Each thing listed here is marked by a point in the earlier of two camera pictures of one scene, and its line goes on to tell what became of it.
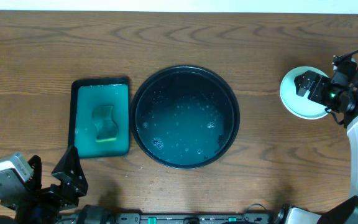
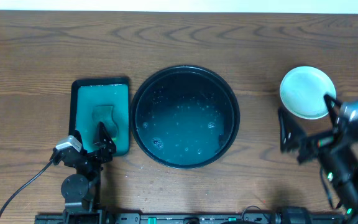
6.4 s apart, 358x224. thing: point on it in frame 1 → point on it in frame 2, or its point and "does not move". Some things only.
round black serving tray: [184, 117] does not move
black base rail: [188, 218] does not move
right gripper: [313, 86] → [319, 144]
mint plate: [301, 107] does not move
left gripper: [51, 193] → [89, 154]
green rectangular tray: [99, 117] does not move
